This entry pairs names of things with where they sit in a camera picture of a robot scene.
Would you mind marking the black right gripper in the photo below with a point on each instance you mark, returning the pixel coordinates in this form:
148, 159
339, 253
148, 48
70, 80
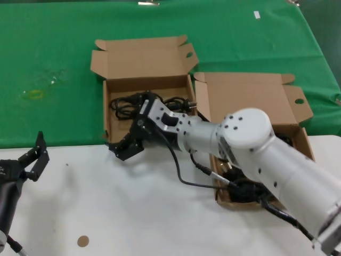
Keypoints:
145, 130

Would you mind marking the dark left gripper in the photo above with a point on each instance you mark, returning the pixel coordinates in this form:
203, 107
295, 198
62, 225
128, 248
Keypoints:
8, 184

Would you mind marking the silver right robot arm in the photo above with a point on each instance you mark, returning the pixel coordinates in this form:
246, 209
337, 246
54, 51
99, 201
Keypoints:
255, 144

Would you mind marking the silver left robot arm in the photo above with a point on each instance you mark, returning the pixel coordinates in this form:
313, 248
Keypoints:
2, 237

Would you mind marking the open brown cardboard box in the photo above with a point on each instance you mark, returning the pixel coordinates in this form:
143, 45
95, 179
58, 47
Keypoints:
245, 93
149, 61

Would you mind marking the round brown sticker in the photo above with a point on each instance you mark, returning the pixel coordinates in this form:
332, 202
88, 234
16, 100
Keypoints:
82, 241

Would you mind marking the green table cloth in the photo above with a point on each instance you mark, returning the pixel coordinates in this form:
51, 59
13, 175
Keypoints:
53, 40

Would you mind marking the metal cloth clip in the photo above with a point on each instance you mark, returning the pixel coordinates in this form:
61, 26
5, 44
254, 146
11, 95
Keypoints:
293, 2
147, 3

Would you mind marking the small white label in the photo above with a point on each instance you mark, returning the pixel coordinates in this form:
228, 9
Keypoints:
257, 15

